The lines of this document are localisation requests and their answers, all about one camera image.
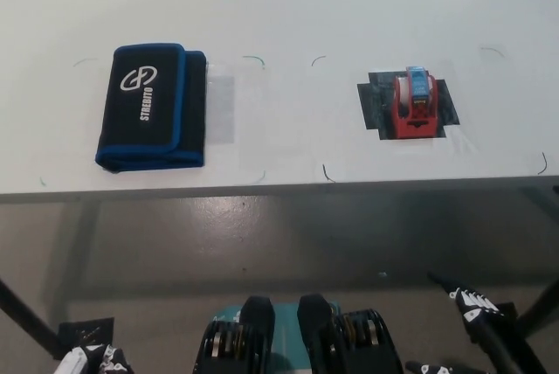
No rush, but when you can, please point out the red tape dispenser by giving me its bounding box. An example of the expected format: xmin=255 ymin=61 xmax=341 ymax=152
xmin=390 ymin=65 xmax=439 ymax=139

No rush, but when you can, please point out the black ribbed robot body block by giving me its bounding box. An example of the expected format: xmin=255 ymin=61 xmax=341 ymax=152
xmin=191 ymin=294 xmax=276 ymax=374
xmin=296 ymin=294 xmax=403 ymax=374

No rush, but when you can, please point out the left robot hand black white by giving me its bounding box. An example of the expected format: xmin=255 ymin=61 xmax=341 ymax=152
xmin=54 ymin=343 xmax=132 ymax=374

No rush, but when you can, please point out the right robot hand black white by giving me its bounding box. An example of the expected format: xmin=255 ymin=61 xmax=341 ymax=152
xmin=404 ymin=272 xmax=523 ymax=374

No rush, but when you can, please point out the black tape patch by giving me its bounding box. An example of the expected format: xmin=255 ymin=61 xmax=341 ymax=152
xmin=356 ymin=70 xmax=462 ymax=142

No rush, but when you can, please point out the black pouch with blue trim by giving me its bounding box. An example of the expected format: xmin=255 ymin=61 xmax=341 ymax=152
xmin=93 ymin=43 xmax=207 ymax=173

